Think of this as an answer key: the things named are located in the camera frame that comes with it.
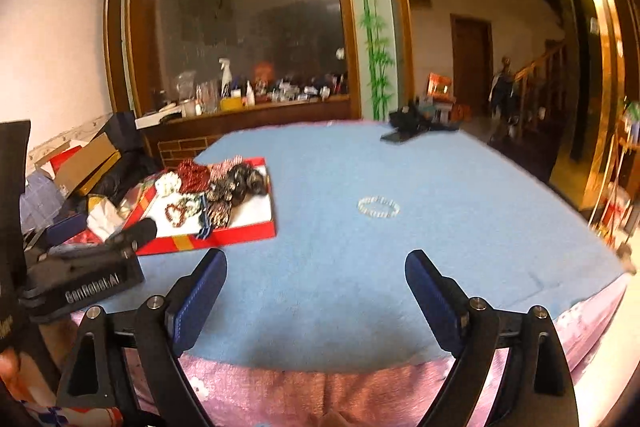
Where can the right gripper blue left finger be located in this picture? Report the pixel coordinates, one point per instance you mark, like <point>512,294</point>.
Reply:
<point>192,298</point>

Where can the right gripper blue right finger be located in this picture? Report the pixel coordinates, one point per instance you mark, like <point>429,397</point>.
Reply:
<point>441,300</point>

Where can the blue striped ribbon bow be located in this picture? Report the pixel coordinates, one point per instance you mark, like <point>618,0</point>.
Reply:
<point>205,224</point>

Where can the white dotted scrunchie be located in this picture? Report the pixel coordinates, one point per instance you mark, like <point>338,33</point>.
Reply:
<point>167,183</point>

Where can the red polka dot scrunchie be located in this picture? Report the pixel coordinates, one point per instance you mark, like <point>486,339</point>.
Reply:
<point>194,178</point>

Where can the red plaid scrunchie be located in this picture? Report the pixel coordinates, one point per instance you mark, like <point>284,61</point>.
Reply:
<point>220,169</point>

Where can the dark patterned hair clip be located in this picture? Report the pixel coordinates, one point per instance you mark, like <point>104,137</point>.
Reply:
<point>219,204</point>

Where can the grey black scrunchie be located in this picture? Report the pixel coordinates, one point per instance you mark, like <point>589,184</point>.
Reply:
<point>245,181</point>

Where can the person's left hand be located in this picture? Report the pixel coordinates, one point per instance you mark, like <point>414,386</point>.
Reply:
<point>22,377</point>

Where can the red white gift box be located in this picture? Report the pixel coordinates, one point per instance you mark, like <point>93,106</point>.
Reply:
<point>199,206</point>

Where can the blue blanket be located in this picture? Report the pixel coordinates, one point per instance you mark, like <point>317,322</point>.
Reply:
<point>328,293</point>

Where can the cardboard box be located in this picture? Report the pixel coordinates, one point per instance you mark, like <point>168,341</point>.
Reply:
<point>80,174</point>

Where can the wooden counter shelf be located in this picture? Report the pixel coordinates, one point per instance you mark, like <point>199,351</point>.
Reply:
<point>178,139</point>

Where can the black smartphone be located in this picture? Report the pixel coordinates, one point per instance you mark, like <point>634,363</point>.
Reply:
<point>398,137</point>

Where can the black pouch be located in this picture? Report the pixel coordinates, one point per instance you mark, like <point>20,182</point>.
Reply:
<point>409,120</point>

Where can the yellow container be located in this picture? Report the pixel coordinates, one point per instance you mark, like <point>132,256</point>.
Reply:
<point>231,103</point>

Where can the clear plastic jug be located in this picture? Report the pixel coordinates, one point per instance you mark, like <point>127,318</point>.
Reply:
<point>207,96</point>

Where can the white spray bottle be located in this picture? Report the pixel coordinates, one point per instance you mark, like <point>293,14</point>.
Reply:
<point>226,77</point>

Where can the wooden staircase railing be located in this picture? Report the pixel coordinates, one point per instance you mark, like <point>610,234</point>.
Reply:
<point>536,93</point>

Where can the brown wooden door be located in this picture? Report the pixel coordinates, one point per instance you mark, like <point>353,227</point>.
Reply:
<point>472,62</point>

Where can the bamboo painted panel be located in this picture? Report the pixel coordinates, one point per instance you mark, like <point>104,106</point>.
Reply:
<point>377,57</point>

